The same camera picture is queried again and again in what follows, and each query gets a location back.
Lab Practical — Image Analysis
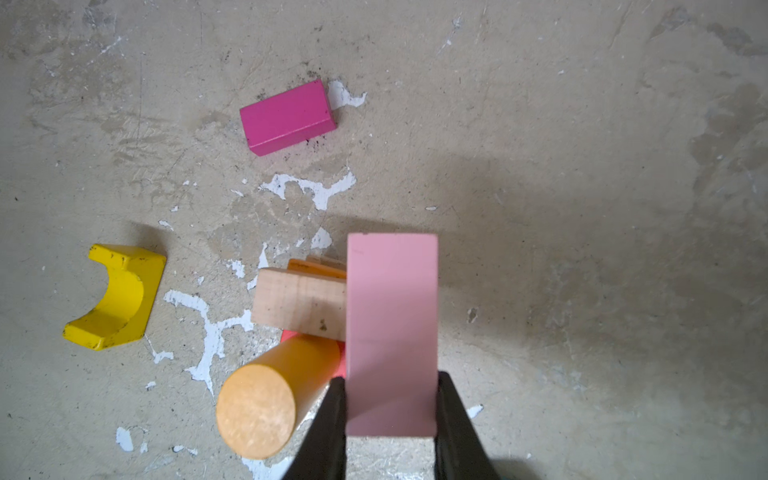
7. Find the light pink rectangular block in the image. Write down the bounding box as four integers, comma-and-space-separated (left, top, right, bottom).
345, 233, 438, 437

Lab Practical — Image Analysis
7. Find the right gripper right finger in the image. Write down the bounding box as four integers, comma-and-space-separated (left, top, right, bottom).
434, 371, 501, 480

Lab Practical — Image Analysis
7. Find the red block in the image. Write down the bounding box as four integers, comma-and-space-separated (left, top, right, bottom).
279, 328, 348, 380

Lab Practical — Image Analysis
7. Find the magenta block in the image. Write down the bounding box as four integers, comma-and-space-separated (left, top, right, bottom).
240, 79, 336, 156

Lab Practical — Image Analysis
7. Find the yellow cylinder block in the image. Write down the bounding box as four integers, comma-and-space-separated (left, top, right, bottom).
216, 334, 341, 460

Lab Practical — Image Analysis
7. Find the orange block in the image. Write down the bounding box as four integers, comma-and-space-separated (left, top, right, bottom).
287, 259, 347, 280

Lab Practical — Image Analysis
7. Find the natural wood arch block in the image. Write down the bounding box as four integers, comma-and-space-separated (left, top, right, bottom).
306, 255, 347, 270

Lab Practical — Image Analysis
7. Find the yellow arch block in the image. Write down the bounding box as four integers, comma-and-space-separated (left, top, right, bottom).
62, 244, 166, 351

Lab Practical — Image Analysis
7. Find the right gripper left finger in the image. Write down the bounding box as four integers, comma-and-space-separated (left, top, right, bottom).
282, 377, 347, 480

